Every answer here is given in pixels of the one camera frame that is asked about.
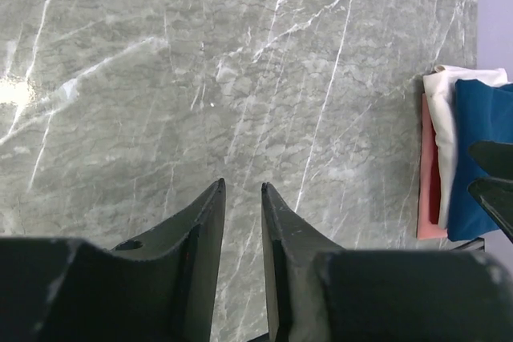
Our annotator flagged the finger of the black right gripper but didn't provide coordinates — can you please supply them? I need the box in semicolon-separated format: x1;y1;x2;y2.
469;141;513;177
468;177;513;240

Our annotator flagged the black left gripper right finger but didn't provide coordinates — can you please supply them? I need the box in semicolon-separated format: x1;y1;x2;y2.
261;183;512;341

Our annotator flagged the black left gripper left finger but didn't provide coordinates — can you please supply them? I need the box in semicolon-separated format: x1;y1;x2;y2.
1;180;226;341

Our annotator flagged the blue folded t-shirt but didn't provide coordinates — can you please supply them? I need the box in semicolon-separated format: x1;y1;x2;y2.
447;79;512;242

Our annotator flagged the pink folded t-shirt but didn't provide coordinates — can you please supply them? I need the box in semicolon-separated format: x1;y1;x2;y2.
417;94;447;240

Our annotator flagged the white folded t-shirt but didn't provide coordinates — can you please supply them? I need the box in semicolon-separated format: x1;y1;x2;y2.
423;65;508;228

